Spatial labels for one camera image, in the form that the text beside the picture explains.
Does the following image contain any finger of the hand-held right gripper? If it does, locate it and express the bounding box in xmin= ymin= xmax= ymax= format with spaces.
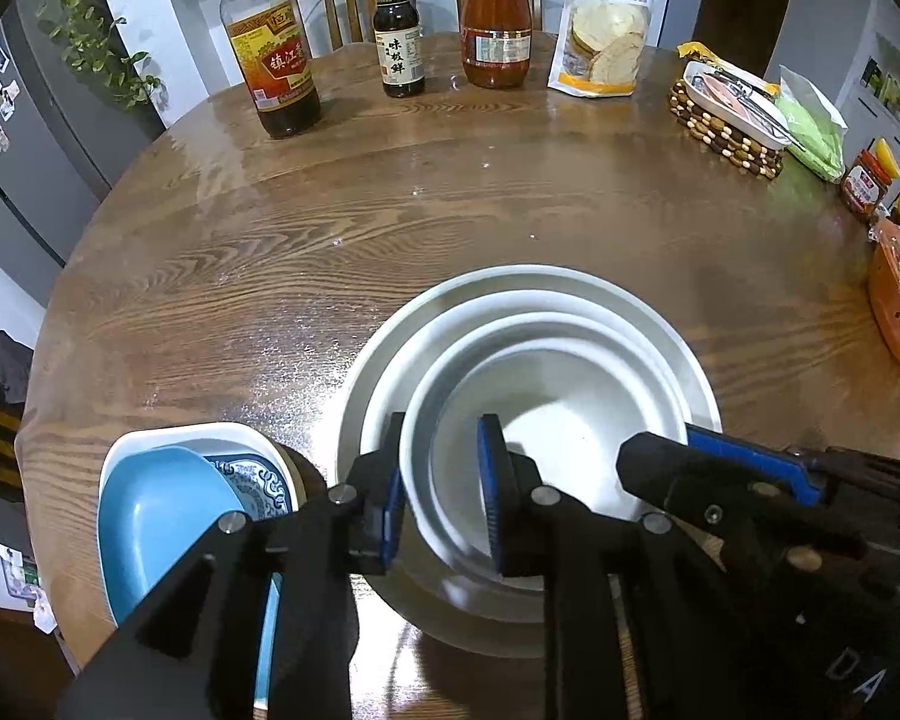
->
xmin=616 ymin=431 xmax=871 ymax=582
xmin=685 ymin=424 xmax=900 ymax=509

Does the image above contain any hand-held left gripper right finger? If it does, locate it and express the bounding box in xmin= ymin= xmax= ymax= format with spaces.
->
xmin=476 ymin=412 xmax=785 ymax=720

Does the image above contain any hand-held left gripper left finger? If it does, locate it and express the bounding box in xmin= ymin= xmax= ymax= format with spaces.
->
xmin=56 ymin=411 xmax=410 ymax=720

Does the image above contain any white bowl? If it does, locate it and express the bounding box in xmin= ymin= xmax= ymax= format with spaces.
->
xmin=360 ymin=287 xmax=695 ymax=593

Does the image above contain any white round cup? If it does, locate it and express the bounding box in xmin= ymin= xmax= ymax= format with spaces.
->
xmin=400 ymin=311 xmax=692 ymax=582

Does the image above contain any large white round plate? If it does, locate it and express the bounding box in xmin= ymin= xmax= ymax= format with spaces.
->
xmin=336 ymin=265 xmax=723 ymax=659

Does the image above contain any blue patterned square plate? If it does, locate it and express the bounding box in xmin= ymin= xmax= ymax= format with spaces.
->
xmin=97 ymin=422 xmax=310 ymax=522

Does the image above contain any light blue bowl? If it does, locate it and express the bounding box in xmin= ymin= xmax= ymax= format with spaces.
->
xmin=99 ymin=446 xmax=283 ymax=700

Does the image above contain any red chili sauce jar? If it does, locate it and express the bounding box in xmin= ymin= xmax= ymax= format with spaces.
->
xmin=840 ymin=150 xmax=900 ymax=222

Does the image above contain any beaded wooden trivet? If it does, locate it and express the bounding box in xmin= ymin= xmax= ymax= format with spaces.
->
xmin=667 ymin=79 xmax=787 ymax=181

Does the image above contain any green packet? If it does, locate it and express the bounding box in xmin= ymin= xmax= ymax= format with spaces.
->
xmin=774 ymin=66 xmax=848 ymax=182

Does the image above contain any white oblong tray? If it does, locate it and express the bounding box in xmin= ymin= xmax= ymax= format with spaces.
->
xmin=681 ymin=60 xmax=792 ymax=149

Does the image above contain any plastic bag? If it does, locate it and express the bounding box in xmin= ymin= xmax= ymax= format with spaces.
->
xmin=0 ymin=542 xmax=65 ymax=635

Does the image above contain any yellow packet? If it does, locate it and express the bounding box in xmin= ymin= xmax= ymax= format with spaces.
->
xmin=679 ymin=41 xmax=766 ymax=83

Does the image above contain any white flour bag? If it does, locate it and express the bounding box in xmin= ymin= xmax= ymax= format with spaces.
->
xmin=546 ymin=0 xmax=680 ymax=98

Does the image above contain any white cabinet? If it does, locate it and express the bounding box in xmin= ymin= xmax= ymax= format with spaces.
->
xmin=832 ymin=0 xmax=900 ymax=158

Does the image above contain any small dark soy sauce bottle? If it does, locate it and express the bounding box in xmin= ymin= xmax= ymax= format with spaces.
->
xmin=371 ymin=0 xmax=427 ymax=98

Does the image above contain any tall vinegar bottle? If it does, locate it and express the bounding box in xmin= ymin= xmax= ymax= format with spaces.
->
xmin=220 ymin=0 xmax=322 ymax=140

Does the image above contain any dark wooden door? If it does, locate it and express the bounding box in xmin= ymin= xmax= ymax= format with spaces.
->
xmin=690 ymin=0 xmax=807 ymax=80

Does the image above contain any red sauce bottle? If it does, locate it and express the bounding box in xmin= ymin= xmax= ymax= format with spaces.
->
xmin=460 ymin=0 xmax=533 ymax=89

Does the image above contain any grey refrigerator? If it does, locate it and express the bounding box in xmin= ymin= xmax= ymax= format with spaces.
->
xmin=0 ymin=0 xmax=158 ymax=271

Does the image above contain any green leafy plant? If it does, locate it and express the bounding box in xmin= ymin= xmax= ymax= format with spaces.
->
xmin=34 ymin=0 xmax=166 ymax=128

